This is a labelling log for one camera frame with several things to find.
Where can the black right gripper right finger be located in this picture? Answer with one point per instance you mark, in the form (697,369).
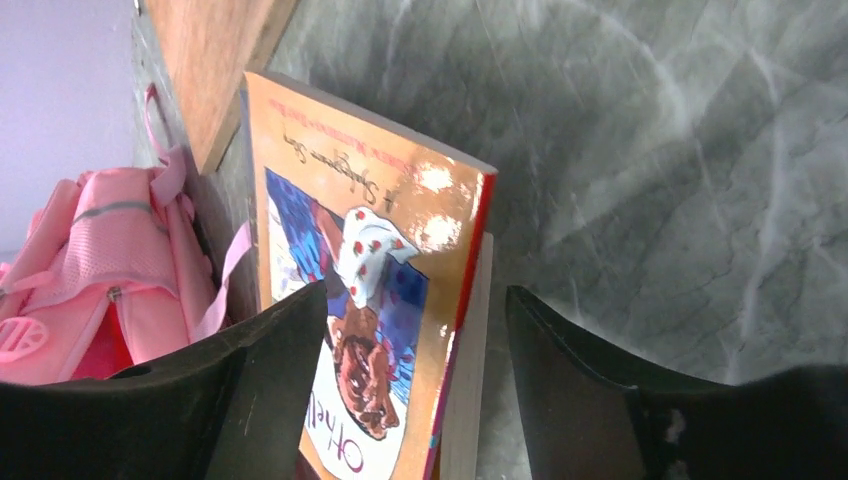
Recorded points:
(592,410)

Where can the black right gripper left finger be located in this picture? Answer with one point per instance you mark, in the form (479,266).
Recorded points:
(231,406)

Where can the pink student backpack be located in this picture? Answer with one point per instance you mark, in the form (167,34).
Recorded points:
(111,275)

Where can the wooden board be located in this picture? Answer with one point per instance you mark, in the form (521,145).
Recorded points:
(207,46)

